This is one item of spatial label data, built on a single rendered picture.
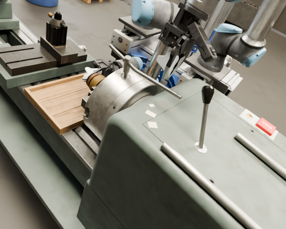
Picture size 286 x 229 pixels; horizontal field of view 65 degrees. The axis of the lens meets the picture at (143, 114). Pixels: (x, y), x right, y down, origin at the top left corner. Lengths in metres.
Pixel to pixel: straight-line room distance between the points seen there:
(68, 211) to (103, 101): 0.64
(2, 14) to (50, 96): 0.73
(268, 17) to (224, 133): 0.59
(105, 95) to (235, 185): 0.48
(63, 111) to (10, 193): 0.93
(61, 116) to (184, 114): 0.60
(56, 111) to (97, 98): 0.37
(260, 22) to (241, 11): 6.61
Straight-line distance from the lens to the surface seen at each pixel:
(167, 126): 0.63
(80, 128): 1.08
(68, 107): 1.14
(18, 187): 1.90
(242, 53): 1.21
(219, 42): 1.26
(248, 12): 7.76
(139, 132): 0.58
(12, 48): 1.35
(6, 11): 1.74
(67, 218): 1.21
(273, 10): 1.13
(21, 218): 1.80
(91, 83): 0.96
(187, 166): 0.54
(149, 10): 0.98
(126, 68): 0.76
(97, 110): 0.78
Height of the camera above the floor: 1.66
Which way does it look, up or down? 40 degrees down
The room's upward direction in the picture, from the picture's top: 23 degrees clockwise
